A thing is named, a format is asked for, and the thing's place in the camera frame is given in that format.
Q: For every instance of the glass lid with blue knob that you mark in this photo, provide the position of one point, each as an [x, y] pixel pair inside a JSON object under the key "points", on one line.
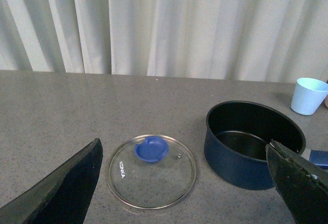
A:
{"points": [[151, 172]]}

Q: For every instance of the dark blue saucepan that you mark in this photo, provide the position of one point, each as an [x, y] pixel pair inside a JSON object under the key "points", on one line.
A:
{"points": [[237, 134]]}

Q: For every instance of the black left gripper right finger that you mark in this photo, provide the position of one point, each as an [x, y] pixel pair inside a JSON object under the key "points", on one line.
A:
{"points": [[301, 184]]}

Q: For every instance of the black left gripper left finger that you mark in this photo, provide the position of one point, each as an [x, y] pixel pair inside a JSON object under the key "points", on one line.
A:
{"points": [[64, 195]]}

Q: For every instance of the light blue plastic cup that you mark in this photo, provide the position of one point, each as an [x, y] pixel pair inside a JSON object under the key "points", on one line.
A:
{"points": [[308, 95]]}

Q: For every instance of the white curtain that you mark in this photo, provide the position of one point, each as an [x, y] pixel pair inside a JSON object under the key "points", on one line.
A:
{"points": [[260, 40]]}

